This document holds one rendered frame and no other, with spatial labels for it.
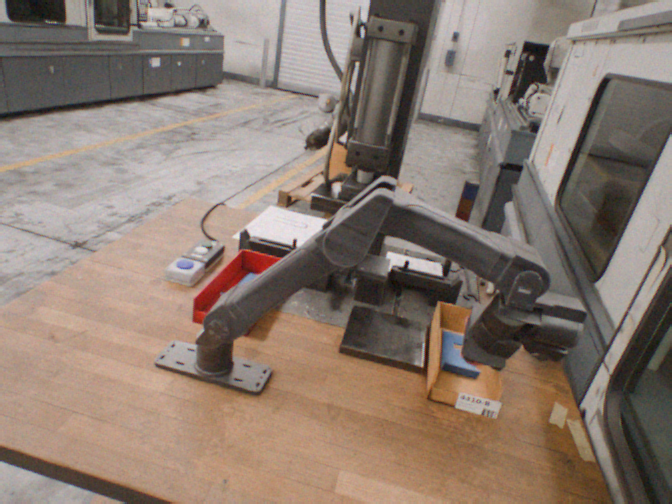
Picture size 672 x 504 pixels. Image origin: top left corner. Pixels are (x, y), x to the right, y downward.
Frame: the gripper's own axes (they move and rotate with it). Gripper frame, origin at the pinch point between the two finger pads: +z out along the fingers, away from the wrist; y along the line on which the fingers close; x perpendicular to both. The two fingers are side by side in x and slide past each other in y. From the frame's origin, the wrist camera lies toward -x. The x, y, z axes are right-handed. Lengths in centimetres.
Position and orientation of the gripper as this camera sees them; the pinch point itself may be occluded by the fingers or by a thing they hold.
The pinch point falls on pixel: (472, 353)
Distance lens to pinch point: 89.6
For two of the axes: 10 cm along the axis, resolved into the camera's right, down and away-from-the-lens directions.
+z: -0.4, 5.3, 8.5
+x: -9.6, -2.7, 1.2
